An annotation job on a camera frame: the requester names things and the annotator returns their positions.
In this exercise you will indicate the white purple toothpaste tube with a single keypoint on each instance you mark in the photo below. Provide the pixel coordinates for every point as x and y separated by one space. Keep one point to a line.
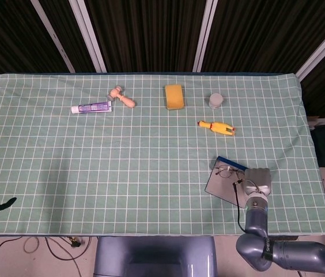
92 108

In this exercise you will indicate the blue rectangular box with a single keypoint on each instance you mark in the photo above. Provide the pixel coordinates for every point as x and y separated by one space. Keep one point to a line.
223 187

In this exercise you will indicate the black power plug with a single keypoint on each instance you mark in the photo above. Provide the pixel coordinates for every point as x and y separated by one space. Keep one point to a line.
76 242

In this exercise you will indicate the wooden toy mallet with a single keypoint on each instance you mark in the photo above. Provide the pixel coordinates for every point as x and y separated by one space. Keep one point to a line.
123 99

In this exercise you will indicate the yellow rubber chicken toy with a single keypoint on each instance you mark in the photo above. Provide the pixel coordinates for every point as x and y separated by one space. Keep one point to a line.
218 127

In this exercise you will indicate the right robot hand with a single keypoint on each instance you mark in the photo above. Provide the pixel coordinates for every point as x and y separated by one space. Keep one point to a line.
259 180

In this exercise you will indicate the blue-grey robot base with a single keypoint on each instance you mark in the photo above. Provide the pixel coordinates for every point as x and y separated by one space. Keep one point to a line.
154 256

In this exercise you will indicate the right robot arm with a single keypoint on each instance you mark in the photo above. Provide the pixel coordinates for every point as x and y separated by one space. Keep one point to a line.
289 254

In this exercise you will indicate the small grey cup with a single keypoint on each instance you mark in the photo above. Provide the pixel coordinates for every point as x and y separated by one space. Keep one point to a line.
216 99

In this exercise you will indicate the green checked tablecloth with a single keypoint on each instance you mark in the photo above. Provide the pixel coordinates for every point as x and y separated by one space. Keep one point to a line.
122 161

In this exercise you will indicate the white slanted post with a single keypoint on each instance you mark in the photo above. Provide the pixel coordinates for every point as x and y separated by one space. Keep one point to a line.
324 47
89 37
53 37
205 37

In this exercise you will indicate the yellow sponge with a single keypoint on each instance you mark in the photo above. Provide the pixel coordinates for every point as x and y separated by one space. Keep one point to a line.
175 96

